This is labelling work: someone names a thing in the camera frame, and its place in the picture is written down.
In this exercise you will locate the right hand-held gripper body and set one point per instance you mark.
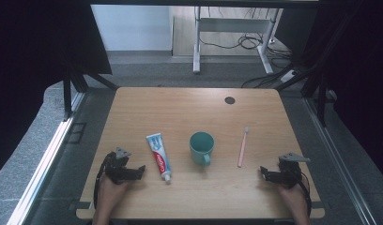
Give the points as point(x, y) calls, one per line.
point(289, 172)

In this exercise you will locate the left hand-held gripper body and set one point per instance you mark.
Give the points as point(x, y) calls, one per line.
point(116, 165)

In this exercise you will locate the white and blue toothpaste tube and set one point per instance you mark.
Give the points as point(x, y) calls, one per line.
point(159, 156)

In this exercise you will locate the pink toothbrush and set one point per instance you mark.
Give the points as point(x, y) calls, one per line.
point(242, 149)

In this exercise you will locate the person's right hand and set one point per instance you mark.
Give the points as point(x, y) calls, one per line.
point(291, 197)

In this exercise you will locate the person's left hand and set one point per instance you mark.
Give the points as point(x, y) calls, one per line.
point(110, 190)

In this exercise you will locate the black table corner clip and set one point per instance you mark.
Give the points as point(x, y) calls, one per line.
point(318, 205)

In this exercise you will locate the dark round table grommet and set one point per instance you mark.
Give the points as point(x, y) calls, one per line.
point(229, 100)

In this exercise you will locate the white power strip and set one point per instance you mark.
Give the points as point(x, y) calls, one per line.
point(288, 76)

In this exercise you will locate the black curtain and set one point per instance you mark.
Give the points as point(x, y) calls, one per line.
point(361, 78)
point(30, 62)

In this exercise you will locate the aluminium floor rail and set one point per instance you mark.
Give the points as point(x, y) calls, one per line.
point(42, 165)
point(340, 162)

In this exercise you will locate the black metal frame post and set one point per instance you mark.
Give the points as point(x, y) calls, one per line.
point(321, 100)
point(67, 93)

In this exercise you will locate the white metal desk frame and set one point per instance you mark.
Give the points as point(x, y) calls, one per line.
point(197, 47)

